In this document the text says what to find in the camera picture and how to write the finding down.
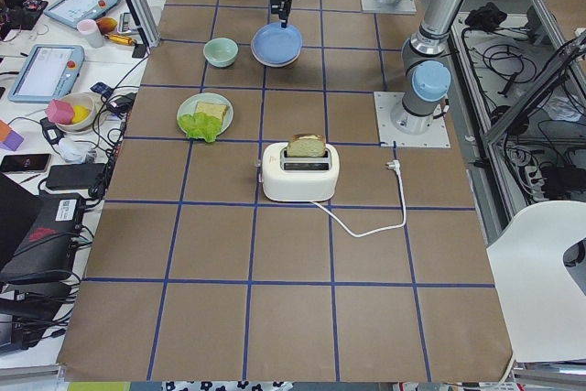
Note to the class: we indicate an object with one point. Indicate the blue plate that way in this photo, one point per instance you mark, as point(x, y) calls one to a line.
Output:
point(274, 44)

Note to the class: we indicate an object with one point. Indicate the cream white plate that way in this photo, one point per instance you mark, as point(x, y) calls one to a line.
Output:
point(279, 66)

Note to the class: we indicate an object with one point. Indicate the mint green bowl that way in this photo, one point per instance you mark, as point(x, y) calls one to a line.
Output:
point(220, 52)

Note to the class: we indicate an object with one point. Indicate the bread slice on plate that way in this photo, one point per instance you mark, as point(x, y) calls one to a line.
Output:
point(215, 110)

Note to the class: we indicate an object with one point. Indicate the green plate with sandwich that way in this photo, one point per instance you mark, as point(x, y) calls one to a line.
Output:
point(189, 105)

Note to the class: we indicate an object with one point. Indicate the toast slice in toaster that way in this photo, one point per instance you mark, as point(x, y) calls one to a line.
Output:
point(306, 145)

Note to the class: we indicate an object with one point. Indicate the green lettuce leaf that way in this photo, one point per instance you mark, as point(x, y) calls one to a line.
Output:
point(200, 126)

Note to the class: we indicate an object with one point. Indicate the white toaster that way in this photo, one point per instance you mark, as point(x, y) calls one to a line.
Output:
point(298, 179)

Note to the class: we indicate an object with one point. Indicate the pink plastic cup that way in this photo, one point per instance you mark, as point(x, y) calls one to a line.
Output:
point(90, 31)

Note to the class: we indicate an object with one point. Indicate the teach pendant tablet far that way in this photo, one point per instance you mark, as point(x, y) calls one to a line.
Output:
point(71, 12)

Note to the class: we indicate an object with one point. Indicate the teach pendant tablet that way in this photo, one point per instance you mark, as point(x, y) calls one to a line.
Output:
point(49, 72)
point(71, 12)

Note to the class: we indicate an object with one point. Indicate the bowl with toy fruit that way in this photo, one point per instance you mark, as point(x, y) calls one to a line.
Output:
point(73, 113)

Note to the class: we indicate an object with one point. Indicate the teach pendant tablet near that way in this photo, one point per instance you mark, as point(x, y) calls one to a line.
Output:
point(49, 72)

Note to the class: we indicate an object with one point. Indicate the purple toy block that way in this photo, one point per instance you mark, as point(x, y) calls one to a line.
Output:
point(9, 138)

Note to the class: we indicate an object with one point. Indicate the black smartphone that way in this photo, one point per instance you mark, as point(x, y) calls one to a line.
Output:
point(25, 163)

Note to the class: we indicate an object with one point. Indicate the black laptop with red logo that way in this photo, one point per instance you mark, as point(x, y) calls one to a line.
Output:
point(39, 235)

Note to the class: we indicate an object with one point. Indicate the white chair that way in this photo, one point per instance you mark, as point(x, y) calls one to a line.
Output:
point(544, 308)

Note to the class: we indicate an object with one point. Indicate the orange handled screwdriver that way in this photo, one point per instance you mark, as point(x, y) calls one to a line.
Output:
point(120, 39)

